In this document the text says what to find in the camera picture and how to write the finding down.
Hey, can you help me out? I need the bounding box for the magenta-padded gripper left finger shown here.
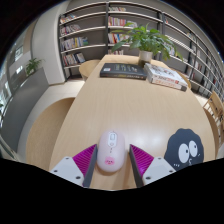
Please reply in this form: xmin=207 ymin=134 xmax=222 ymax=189
xmin=49 ymin=143 xmax=99 ymax=188

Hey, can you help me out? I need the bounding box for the green plant in white pot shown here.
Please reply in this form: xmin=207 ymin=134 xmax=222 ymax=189
xmin=110 ymin=22 xmax=184 ymax=68

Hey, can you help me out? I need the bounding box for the tan round-backed chair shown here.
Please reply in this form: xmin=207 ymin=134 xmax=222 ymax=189
xmin=78 ymin=59 xmax=102 ymax=81
xmin=203 ymin=108 xmax=220 ymax=158
xmin=176 ymin=69 xmax=193 ymax=90
xmin=25 ymin=97 xmax=76 ymax=171

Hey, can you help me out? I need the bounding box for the small green potted plant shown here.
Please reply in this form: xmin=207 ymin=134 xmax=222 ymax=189
xmin=24 ymin=57 xmax=44 ymax=76

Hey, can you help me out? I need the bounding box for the slatted wooden chair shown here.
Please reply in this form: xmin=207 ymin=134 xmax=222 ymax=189
xmin=203 ymin=90 xmax=224 ymax=134

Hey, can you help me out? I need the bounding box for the dark cartoon-eyed mouse pad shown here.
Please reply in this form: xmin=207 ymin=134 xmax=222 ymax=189
xmin=163 ymin=128 xmax=205 ymax=172

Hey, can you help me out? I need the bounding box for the grey bookshelf unit with books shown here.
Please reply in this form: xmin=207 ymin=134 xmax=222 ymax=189
xmin=58 ymin=1 xmax=224 ymax=101

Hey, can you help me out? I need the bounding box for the black hardcover book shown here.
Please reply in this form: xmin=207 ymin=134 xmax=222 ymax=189
xmin=99 ymin=62 xmax=148 ymax=81

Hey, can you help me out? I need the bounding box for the white-cover book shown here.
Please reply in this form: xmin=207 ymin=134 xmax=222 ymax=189
xmin=143 ymin=62 xmax=189 ymax=88

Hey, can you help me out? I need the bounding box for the thick red-lettered book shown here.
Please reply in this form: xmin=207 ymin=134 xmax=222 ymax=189
xmin=146 ymin=77 xmax=188 ymax=92

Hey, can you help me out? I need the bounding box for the pink computer mouse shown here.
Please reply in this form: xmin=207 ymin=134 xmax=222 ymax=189
xmin=96 ymin=129 xmax=126 ymax=174

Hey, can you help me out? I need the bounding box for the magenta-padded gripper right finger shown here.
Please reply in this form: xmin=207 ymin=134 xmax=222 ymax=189
xmin=128 ymin=143 xmax=177 ymax=188

